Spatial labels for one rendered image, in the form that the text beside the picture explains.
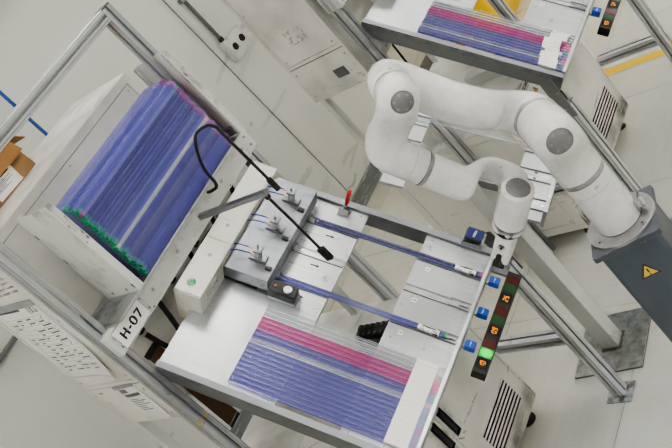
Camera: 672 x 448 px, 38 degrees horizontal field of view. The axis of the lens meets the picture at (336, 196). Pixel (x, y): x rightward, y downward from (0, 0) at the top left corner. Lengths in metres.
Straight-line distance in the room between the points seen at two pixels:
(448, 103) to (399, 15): 1.22
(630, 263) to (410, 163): 0.65
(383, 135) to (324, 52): 1.36
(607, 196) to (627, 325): 1.01
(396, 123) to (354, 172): 3.07
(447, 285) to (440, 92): 0.66
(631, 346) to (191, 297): 1.49
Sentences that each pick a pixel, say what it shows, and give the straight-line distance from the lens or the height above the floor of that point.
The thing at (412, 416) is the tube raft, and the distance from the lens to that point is 2.52.
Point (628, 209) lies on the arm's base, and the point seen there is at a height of 0.75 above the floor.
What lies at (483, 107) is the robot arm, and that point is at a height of 1.22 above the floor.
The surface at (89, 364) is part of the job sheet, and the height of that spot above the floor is 1.27.
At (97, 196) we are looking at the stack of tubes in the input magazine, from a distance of 2.55.
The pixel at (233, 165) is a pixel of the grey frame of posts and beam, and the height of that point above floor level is 1.34.
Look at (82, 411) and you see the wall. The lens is 4.16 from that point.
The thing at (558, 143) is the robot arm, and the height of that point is 1.07.
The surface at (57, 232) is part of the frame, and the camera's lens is 2.53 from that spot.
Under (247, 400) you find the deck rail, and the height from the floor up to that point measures 1.04.
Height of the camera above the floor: 2.20
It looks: 23 degrees down
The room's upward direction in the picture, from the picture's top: 44 degrees counter-clockwise
